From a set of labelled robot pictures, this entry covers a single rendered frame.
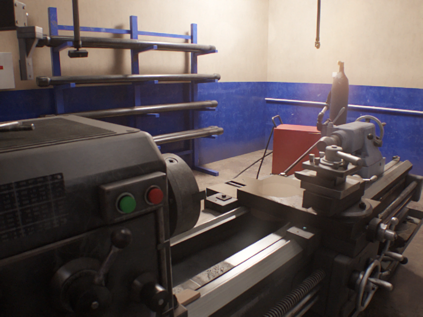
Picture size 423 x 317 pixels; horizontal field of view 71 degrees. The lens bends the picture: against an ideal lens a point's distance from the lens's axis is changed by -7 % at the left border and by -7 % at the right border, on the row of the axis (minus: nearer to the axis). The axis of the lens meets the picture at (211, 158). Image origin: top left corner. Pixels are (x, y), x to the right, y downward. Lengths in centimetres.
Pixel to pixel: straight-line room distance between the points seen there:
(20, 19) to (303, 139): 375
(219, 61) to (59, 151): 487
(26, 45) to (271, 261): 93
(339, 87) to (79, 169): 379
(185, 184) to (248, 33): 518
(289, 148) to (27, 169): 385
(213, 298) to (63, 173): 58
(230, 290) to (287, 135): 335
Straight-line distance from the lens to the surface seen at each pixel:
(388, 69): 533
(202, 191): 90
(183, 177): 87
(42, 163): 55
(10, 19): 71
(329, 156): 120
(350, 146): 192
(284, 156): 425
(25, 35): 70
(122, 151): 59
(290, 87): 604
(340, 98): 414
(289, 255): 119
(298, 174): 122
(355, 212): 130
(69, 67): 398
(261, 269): 108
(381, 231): 134
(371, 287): 134
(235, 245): 144
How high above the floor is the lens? 144
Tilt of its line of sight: 15 degrees down
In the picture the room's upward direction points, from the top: straight up
